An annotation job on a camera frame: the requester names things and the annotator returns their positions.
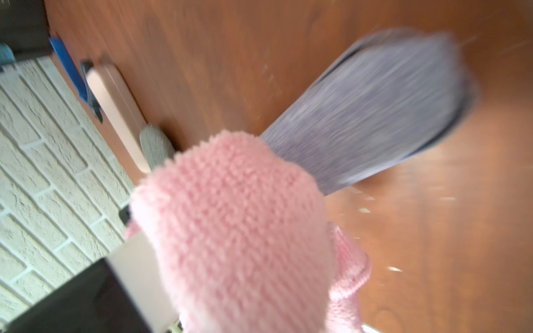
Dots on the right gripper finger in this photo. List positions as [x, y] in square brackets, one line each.
[119, 293]

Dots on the pink microfiber cloth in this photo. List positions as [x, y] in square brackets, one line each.
[243, 243]

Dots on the lavender eyeglass case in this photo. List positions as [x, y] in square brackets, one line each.
[387, 98]

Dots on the grey felt eyeglass case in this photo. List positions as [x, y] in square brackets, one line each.
[156, 146]

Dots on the pink eyeglass case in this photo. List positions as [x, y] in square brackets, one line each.
[115, 99]

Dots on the black plastic toolbox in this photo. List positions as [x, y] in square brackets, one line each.
[24, 31]

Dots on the blue handled pliers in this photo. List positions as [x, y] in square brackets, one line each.
[77, 75]

